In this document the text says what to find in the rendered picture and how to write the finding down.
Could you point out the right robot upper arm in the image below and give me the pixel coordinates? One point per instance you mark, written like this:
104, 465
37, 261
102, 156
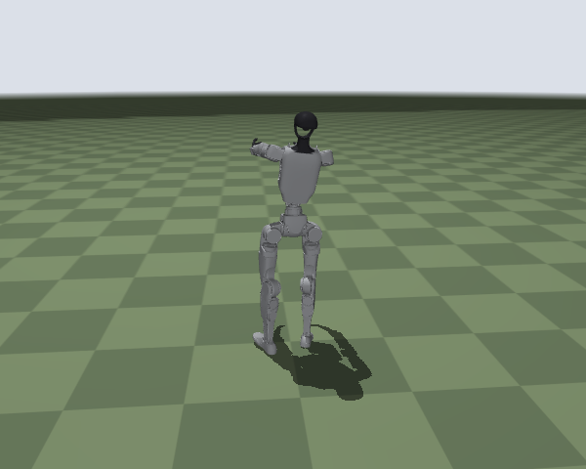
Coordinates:
327, 157

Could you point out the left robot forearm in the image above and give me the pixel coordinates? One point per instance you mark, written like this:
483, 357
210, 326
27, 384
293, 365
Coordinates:
256, 149

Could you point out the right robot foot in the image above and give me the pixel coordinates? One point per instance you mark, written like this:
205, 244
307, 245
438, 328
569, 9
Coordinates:
306, 340

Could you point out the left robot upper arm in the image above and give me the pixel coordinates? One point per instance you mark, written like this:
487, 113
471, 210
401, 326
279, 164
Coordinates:
271, 152

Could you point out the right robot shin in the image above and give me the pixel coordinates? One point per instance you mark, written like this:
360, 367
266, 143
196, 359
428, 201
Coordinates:
308, 308

